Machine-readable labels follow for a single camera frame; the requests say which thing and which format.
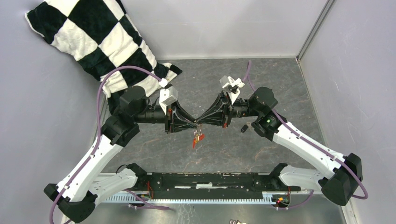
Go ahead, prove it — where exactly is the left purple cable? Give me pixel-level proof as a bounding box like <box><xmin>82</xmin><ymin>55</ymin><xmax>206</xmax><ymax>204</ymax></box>
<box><xmin>49</xmin><ymin>65</ymin><xmax>174</xmax><ymax>224</ymax></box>

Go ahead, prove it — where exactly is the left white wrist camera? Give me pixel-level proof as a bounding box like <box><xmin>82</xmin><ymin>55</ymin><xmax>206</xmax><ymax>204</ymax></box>
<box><xmin>159</xmin><ymin>86</ymin><xmax>178</xmax><ymax>114</ymax></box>

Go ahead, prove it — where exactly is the aluminium frame rail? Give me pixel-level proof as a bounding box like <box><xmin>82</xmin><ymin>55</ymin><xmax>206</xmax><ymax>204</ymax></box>
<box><xmin>60</xmin><ymin>172</ymin><xmax>361</xmax><ymax>224</ymax></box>

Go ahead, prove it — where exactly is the key with black tag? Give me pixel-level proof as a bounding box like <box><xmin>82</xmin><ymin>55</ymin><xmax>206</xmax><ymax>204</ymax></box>
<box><xmin>241</xmin><ymin>122</ymin><xmax>252</xmax><ymax>133</ymax></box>

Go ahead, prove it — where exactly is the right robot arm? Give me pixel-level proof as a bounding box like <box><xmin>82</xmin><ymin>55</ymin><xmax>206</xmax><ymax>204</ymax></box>
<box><xmin>195</xmin><ymin>87</ymin><xmax>368</xmax><ymax>206</ymax></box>

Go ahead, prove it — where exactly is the purple cable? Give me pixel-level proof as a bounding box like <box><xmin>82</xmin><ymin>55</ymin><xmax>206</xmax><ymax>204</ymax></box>
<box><xmin>49</xmin><ymin>65</ymin><xmax>174</xmax><ymax>224</ymax></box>
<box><xmin>243</xmin><ymin>60</ymin><xmax>369</xmax><ymax>210</ymax></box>

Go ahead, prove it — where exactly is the red key tag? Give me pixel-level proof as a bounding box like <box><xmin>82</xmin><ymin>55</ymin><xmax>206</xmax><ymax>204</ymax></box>
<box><xmin>192</xmin><ymin>134</ymin><xmax>205</xmax><ymax>149</ymax></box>

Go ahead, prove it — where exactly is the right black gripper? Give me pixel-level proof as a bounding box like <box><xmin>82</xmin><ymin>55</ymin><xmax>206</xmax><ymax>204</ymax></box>
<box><xmin>196</xmin><ymin>90</ymin><xmax>262</xmax><ymax>128</ymax></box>

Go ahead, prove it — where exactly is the blue slotted cable duct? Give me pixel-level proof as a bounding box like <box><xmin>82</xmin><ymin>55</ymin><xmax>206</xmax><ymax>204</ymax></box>
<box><xmin>102</xmin><ymin>193</ymin><xmax>276</xmax><ymax>204</ymax></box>

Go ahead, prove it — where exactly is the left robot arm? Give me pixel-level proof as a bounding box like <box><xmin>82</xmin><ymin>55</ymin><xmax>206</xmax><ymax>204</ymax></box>
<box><xmin>44</xmin><ymin>85</ymin><xmax>178</xmax><ymax>224</ymax></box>

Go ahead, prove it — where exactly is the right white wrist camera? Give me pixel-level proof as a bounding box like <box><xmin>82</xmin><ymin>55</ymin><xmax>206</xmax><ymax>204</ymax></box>
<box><xmin>219</xmin><ymin>76</ymin><xmax>245</xmax><ymax>105</ymax></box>

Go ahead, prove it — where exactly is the black white checkered cloth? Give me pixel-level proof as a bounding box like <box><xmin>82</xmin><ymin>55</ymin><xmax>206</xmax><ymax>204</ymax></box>
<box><xmin>25</xmin><ymin>0</ymin><xmax>182</xmax><ymax>112</ymax></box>

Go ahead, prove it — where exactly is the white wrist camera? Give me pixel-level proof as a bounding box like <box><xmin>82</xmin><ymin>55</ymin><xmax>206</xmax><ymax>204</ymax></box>
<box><xmin>219</xmin><ymin>76</ymin><xmax>245</xmax><ymax>105</ymax></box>
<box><xmin>159</xmin><ymin>86</ymin><xmax>178</xmax><ymax>114</ymax></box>

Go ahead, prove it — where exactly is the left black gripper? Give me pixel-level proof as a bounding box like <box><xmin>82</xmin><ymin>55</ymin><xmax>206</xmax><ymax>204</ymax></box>
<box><xmin>134</xmin><ymin>100</ymin><xmax>198</xmax><ymax>134</ymax></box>

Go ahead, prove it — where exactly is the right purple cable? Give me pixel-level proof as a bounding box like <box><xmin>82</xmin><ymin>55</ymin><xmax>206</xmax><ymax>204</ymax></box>
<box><xmin>243</xmin><ymin>60</ymin><xmax>369</xmax><ymax>210</ymax></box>

